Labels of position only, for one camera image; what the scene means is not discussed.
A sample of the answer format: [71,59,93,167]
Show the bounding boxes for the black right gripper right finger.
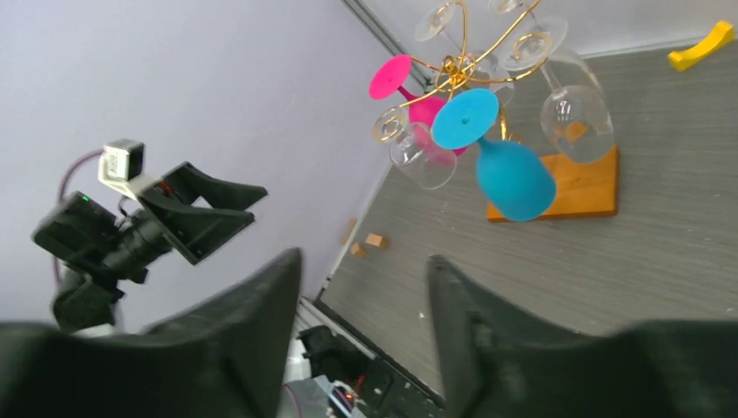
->
[427,255,737,417]

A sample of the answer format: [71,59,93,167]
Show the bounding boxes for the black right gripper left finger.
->
[1,248,302,417]

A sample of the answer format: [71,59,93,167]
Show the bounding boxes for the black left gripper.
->
[31,162,268,283]

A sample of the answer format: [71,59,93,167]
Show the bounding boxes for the blue plastic wine glass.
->
[431,89,557,222]

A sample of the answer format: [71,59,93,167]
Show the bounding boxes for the pink plastic wine glass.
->
[368,55,446,150]

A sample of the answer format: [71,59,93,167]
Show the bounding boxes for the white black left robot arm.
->
[32,162,268,333]

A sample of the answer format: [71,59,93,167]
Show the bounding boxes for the orange wooden rack base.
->
[486,147,619,222]

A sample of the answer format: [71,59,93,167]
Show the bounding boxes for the clear ribbed wine glass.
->
[372,106,457,190]

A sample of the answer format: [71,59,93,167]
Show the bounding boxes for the clear back left glass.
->
[413,1,457,42]

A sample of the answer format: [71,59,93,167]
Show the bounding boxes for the clear back right glass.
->
[487,0,535,15]

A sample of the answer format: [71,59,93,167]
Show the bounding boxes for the small wooden block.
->
[349,242,367,258]

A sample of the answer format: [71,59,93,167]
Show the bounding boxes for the small wooden cube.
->
[366,233,389,248]

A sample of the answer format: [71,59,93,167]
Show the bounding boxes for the yellow curved toy block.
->
[668,21,735,71]

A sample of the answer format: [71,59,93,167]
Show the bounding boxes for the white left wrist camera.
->
[97,138,156,201]

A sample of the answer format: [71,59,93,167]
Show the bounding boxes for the gold wire glass rack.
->
[398,1,547,107]

